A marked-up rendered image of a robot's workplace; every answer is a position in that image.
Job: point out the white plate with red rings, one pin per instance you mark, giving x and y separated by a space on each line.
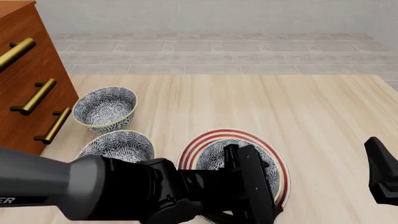
189 149

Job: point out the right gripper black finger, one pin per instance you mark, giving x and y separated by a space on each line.
381 163

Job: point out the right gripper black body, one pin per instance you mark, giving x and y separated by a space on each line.
385 193

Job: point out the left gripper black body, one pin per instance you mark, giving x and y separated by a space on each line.
256 184

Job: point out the wooden cabinet drawer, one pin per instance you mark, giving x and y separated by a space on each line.
64 93
27 23
28 74

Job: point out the left grey black robot arm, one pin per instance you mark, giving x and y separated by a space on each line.
93 184

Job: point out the wooden cabinet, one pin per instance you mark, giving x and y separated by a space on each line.
9 7

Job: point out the black white patterned bowl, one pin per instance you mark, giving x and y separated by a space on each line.
104 109
211 156
121 143

